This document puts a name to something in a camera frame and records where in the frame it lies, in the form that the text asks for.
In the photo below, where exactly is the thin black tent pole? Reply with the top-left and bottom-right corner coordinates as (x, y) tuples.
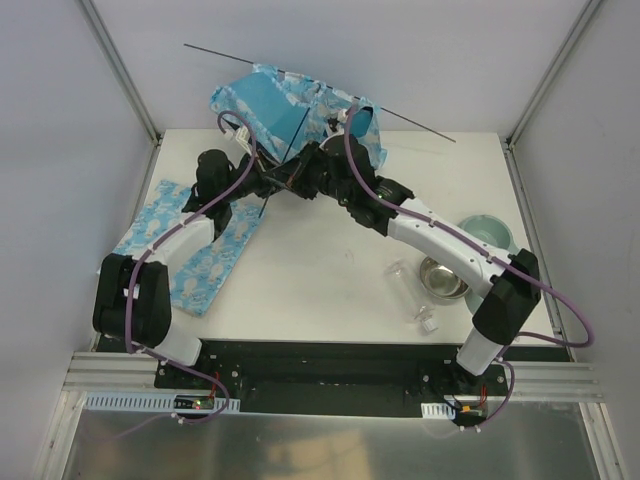
(182, 43), (457, 144)

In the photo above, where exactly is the blue snowman pet tent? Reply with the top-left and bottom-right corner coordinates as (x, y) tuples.
(210, 64), (387, 169)

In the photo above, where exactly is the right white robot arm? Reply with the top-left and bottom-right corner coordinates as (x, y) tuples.
(285, 134), (541, 395)

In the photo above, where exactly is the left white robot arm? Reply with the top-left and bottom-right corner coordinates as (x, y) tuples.
(92, 149), (278, 389)

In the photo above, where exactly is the blue snowman tent mat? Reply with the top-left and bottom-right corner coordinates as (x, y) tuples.
(114, 179), (262, 317)

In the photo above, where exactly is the green double pet bowl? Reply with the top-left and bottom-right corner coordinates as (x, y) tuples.
(457, 214), (519, 321)

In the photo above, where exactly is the clear plastic water bottle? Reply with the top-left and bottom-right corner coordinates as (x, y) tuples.
(383, 260), (438, 335)

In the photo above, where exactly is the stainless steel bowl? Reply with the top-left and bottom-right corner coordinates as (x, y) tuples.
(419, 257), (469, 300)

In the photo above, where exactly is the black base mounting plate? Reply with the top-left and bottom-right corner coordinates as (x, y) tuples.
(94, 334), (574, 416)

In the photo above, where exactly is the left aluminium frame post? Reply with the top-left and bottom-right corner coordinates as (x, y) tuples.
(76, 0), (162, 146)

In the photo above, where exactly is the aluminium frame post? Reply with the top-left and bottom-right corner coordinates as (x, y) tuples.
(76, 0), (162, 146)
(504, 0), (607, 149)

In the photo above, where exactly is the aluminium front rail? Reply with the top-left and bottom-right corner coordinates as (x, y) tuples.
(62, 352), (605, 403)

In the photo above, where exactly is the right aluminium frame post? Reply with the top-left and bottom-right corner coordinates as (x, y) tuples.
(504, 0), (607, 149)

